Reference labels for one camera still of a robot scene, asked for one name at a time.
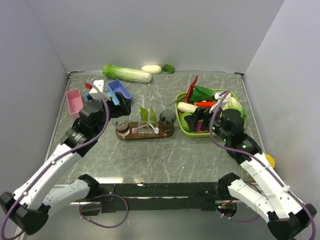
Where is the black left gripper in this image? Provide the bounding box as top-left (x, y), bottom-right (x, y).
top-left (94, 91), bottom-right (131, 136)

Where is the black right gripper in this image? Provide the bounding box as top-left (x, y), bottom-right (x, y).
top-left (184, 103), bottom-right (231, 143)

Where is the frosted clear glass cup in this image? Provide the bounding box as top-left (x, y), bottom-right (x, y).
top-left (112, 115), bottom-right (130, 137)

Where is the green toothpaste tube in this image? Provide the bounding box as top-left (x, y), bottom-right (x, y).
top-left (140, 107), bottom-right (149, 125)
top-left (149, 107), bottom-right (157, 127)

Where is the dark glass cup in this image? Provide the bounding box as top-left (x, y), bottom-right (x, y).
top-left (159, 110), bottom-right (177, 133)

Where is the clear textured plastic holder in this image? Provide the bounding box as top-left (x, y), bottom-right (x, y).
top-left (137, 122), bottom-right (159, 137)

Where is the yellow cabbage by arm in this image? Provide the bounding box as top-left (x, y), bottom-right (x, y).
top-left (265, 153), bottom-right (276, 169)

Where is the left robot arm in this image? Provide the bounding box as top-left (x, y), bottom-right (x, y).
top-left (0, 92), bottom-right (132, 240)

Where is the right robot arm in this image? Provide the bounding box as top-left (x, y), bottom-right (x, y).
top-left (183, 107), bottom-right (317, 240)

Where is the brown wooden tray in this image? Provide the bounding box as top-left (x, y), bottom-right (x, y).
top-left (115, 121), bottom-right (174, 140)

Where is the white celery stalk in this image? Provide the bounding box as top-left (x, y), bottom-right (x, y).
top-left (177, 101), bottom-right (198, 114)

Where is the green plastic vegetable basket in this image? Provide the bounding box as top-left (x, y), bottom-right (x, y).
top-left (174, 91), bottom-right (246, 138)

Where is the purple drawer box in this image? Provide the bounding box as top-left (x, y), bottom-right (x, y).
top-left (108, 79), bottom-right (133, 100)

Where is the orange carrot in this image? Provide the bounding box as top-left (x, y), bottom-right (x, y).
top-left (194, 101), bottom-right (216, 108)

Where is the green scallion leaf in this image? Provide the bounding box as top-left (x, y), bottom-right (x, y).
top-left (169, 96), bottom-right (186, 106)

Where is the bok choy in basket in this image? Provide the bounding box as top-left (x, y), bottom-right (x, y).
top-left (188, 85), bottom-right (226, 102)

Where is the napa cabbage on table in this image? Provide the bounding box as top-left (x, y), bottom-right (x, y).
top-left (102, 64), bottom-right (152, 83)

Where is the red chili pepper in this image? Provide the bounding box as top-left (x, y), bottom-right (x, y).
top-left (185, 75), bottom-right (198, 103)

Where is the teal drawer box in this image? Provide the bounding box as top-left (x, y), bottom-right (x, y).
top-left (83, 92), bottom-right (93, 102)

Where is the napa cabbage in basket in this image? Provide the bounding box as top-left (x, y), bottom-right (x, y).
top-left (222, 96), bottom-right (247, 120)

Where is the white daikon radish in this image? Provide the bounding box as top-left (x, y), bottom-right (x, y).
top-left (141, 64), bottom-right (176, 74)

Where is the pink drawer box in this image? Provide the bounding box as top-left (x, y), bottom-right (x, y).
top-left (65, 88), bottom-right (84, 120)

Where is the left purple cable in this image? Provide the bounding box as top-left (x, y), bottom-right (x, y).
top-left (0, 81), bottom-right (130, 240)

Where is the purple cable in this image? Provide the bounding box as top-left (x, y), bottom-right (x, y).
top-left (209, 89), bottom-right (318, 240)
top-left (0, 81), bottom-right (130, 240)

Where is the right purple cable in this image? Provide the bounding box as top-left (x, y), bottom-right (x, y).
top-left (209, 89), bottom-right (318, 240)

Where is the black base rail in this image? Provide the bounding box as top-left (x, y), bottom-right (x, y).
top-left (68, 181), bottom-right (247, 213)

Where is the aluminium frame rail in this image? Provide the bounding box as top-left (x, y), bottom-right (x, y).
top-left (12, 182), bottom-right (290, 240)

